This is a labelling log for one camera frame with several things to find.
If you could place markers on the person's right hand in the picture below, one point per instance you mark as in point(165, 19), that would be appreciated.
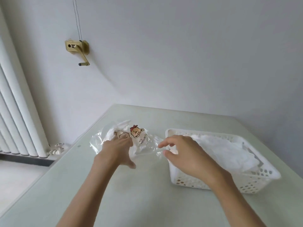
point(191, 160)

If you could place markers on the person's left hand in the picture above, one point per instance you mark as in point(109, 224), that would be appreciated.
point(116, 153)

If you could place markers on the stack of white gloves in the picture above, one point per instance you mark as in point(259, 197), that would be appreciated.
point(227, 153)

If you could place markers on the clear bear-print plastic bag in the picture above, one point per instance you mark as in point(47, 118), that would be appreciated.
point(151, 144)

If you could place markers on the white perforated plastic basket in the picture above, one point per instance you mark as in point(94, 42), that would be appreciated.
point(260, 182)

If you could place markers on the person's left forearm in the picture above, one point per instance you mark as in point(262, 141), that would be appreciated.
point(82, 198)

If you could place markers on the white radiator valve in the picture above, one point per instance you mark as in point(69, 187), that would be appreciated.
point(56, 148)

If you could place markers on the white column radiator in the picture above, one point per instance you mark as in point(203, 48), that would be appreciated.
point(19, 104)

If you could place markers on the brass wall crank winch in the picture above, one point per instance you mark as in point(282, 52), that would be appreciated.
point(81, 46)

